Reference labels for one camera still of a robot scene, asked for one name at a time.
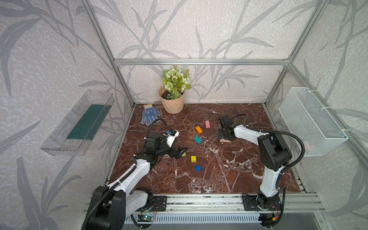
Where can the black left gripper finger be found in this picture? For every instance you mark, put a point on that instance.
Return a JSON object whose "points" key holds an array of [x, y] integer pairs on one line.
{"points": [[179, 149], [177, 154]]}

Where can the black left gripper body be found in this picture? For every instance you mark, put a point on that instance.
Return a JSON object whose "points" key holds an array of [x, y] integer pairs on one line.
{"points": [[175, 151]]}

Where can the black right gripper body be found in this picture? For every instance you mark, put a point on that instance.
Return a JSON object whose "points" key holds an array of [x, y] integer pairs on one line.
{"points": [[225, 133]]}

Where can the long pink wood block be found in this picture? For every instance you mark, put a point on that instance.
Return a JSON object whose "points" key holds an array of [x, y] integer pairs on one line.
{"points": [[225, 141]]}

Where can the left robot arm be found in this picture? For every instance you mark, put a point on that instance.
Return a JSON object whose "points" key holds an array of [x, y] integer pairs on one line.
{"points": [[111, 205]]}

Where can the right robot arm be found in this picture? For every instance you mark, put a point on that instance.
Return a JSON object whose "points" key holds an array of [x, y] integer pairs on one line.
{"points": [[275, 156]]}

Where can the teal triangular wood block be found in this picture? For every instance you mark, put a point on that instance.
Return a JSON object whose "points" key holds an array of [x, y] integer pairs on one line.
{"points": [[198, 140]]}

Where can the blue wood block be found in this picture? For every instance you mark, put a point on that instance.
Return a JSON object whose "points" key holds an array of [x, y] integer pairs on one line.
{"points": [[198, 168]]}

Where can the orange wood block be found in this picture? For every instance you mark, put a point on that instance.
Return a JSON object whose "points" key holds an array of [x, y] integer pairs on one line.
{"points": [[199, 130]]}

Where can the blue work glove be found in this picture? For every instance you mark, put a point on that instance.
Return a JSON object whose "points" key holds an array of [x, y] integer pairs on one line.
{"points": [[149, 114]]}

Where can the small brown brush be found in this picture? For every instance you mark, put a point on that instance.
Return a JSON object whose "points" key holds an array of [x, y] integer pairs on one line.
{"points": [[158, 104]]}

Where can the beige flower pot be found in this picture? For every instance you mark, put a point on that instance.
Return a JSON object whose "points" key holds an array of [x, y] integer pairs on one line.
{"points": [[172, 106]]}

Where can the green white artificial flowers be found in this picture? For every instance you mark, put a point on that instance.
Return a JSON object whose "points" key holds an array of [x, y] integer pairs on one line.
{"points": [[176, 82]]}

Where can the left circuit board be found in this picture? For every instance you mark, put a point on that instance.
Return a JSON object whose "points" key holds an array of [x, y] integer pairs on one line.
{"points": [[146, 218]]}

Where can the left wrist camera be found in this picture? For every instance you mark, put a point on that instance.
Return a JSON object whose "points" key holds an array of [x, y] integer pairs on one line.
{"points": [[172, 135]]}

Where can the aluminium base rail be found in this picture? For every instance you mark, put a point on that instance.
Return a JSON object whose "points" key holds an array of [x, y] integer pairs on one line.
{"points": [[232, 203]]}

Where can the clear plastic wall shelf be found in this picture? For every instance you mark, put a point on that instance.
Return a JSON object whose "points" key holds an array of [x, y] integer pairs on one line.
{"points": [[74, 134]]}

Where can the white wire mesh basket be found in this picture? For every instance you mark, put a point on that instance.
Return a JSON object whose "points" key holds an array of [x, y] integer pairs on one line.
{"points": [[308, 119]]}

